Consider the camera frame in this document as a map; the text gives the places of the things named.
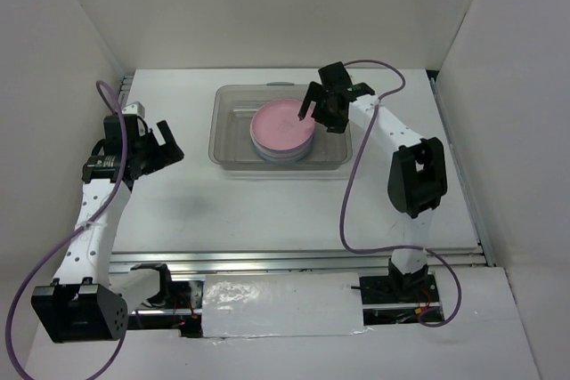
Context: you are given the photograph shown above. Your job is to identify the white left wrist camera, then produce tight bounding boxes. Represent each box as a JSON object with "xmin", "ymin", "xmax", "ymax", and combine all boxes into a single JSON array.
[{"xmin": 122, "ymin": 101, "xmax": 145, "ymax": 118}]

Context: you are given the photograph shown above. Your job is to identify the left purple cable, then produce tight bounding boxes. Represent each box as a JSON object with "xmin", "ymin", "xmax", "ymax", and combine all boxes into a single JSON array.
[{"xmin": 4, "ymin": 80, "xmax": 139, "ymax": 380}]

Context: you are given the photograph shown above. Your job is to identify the cream plastic plate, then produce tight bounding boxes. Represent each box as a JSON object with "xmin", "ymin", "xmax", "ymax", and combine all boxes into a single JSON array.
[{"xmin": 251, "ymin": 144, "xmax": 314, "ymax": 163}]

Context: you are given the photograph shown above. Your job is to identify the pink plastic plate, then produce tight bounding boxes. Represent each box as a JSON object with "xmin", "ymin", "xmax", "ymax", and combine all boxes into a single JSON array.
[{"xmin": 250, "ymin": 98, "xmax": 316, "ymax": 151}]

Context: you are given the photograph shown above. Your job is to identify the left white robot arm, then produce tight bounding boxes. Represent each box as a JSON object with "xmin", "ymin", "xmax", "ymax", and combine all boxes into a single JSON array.
[{"xmin": 31, "ymin": 114, "xmax": 184, "ymax": 344}]

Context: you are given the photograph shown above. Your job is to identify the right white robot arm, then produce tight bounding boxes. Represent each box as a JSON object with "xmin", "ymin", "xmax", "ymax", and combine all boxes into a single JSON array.
[{"xmin": 297, "ymin": 61, "xmax": 448, "ymax": 302}]

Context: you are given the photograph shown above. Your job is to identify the white watermelon pattern plate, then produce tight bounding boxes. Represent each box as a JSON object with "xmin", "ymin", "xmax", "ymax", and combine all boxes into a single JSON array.
[{"xmin": 256, "ymin": 146, "xmax": 317, "ymax": 164}]

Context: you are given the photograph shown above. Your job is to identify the white front cover panel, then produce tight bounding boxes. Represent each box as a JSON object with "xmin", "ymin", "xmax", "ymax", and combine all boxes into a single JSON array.
[{"xmin": 201, "ymin": 272, "xmax": 364, "ymax": 338}]

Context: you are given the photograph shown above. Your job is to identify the clear plastic bin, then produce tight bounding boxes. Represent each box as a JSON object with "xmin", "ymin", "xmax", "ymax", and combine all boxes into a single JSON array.
[{"xmin": 208, "ymin": 84, "xmax": 353, "ymax": 174}]

